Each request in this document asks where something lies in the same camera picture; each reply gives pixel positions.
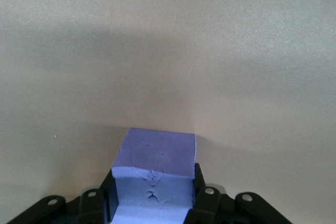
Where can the brown table mat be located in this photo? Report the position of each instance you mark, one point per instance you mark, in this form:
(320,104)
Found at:
(168,24)

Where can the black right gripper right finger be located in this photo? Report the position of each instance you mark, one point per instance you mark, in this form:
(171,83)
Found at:
(210,203)

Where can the purple foam cube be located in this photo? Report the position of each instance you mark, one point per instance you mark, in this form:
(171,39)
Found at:
(155,155)

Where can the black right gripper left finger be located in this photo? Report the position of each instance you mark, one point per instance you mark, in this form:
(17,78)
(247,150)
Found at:
(90,205)

